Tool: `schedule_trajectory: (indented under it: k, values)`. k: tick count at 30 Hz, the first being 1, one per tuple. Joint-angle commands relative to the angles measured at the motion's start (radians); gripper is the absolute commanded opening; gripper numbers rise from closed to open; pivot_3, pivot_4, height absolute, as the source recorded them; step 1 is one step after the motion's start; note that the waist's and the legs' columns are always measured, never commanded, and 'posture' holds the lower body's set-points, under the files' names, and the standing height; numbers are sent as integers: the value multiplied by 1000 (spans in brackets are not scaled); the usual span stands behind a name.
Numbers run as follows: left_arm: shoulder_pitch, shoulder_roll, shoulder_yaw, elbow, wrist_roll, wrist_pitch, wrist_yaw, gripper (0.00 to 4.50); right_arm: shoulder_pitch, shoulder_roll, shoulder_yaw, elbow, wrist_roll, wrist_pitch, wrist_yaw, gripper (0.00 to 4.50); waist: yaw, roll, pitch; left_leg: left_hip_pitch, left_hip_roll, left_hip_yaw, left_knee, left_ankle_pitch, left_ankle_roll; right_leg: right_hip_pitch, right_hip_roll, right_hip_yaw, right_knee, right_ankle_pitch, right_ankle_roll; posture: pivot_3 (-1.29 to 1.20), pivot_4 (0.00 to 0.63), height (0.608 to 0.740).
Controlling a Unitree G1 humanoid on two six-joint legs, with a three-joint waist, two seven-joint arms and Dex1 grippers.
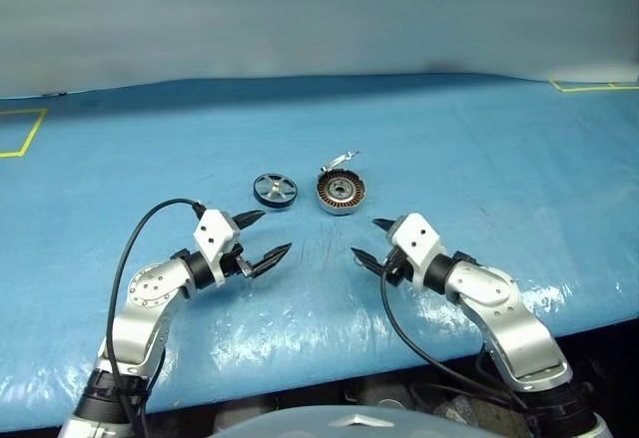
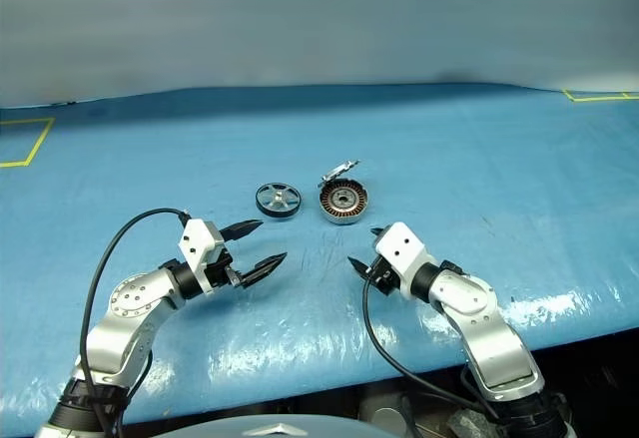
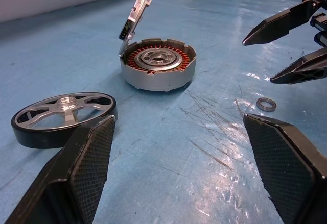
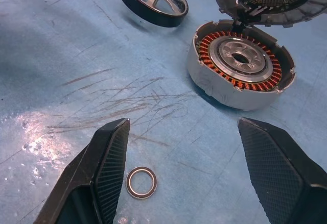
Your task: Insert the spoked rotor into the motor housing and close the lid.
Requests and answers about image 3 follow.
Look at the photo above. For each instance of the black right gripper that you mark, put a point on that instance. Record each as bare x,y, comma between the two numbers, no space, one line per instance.
320,21

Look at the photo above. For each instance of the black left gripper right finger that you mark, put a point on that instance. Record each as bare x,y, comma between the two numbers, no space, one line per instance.
286,162

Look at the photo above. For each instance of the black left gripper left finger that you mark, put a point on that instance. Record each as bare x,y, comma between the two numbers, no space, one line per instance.
87,162

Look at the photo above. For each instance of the silver motor stator copper windings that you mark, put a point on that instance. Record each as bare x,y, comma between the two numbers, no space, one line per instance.
158,81

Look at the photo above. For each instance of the silver finned motor cover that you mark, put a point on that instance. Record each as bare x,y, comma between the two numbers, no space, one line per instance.
138,9

